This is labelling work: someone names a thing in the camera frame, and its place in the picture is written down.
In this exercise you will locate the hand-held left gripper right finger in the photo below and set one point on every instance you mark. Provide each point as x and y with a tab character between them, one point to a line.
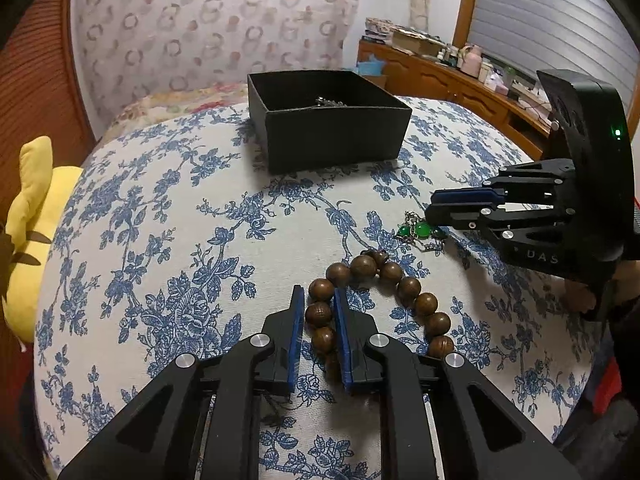
345	345

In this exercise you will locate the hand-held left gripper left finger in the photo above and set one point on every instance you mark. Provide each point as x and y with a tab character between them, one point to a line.
297	340

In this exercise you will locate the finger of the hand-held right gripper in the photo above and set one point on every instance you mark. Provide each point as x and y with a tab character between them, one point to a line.
460	217
470	194

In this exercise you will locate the black jewelry box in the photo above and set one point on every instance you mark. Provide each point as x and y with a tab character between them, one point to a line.
330	140

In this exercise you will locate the person's right forearm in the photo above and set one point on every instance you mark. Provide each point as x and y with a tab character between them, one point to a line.
622	310

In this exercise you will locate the person's right hand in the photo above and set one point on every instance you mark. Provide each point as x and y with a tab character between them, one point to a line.
580	296

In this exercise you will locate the long wooden cabinet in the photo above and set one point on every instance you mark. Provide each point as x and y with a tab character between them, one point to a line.
450	90

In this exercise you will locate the blue floral tablecloth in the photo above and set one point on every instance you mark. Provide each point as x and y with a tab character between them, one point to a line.
200	270

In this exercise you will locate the green bottle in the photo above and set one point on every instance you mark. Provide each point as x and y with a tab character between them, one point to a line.
509	75

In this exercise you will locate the pink thermos jug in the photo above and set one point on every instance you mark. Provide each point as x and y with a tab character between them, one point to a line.
471	60

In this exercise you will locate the blue tissue box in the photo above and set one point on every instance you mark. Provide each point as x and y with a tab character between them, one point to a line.
372	71

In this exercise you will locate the brown cardboard box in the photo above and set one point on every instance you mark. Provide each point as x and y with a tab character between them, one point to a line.
415	42

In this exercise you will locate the grey window blind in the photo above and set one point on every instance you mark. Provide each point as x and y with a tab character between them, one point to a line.
540	15

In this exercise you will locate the patterned stack of books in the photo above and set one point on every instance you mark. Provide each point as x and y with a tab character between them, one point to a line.
378	30

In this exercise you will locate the person's red dark clothing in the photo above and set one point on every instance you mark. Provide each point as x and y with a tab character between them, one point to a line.
605	395

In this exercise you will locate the floral bed blanket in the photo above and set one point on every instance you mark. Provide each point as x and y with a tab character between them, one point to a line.
170	107

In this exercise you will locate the yellow plush toy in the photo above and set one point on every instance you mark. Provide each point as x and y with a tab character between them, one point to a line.
37	210

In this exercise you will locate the brown slatted wooden wardrobe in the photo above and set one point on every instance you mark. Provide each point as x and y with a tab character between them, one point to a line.
40	70

